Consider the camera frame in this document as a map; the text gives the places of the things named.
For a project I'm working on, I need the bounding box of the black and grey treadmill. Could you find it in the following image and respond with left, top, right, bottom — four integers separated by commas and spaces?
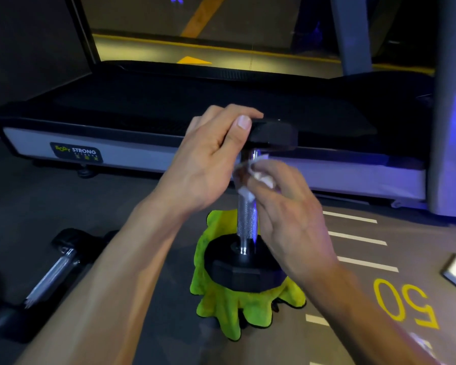
0, 61, 435, 209

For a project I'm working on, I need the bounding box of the person's right hand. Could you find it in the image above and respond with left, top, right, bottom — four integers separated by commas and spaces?
246, 159, 340, 282

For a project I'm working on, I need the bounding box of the white wipe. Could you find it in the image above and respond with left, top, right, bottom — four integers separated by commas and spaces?
232, 154, 278, 204

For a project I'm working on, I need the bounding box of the person's right forearm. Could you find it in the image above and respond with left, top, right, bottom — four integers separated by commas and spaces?
300, 258, 441, 365

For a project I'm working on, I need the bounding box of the black dumbbell with chrome handle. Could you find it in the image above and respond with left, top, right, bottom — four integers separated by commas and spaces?
204, 118, 299, 293
0, 228, 118, 344

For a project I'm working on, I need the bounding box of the grey treadmill upright post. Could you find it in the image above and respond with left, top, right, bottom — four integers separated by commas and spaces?
329, 0, 374, 76
427, 0, 456, 219

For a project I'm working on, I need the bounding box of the person's left hand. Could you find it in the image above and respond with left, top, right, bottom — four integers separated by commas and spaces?
148, 103, 264, 219

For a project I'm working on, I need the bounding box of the green microfibre cloth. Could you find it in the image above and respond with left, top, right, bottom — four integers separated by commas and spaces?
190, 210, 306, 342

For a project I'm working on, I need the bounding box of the person's left forearm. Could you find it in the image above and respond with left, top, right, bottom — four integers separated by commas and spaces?
15, 194, 187, 365

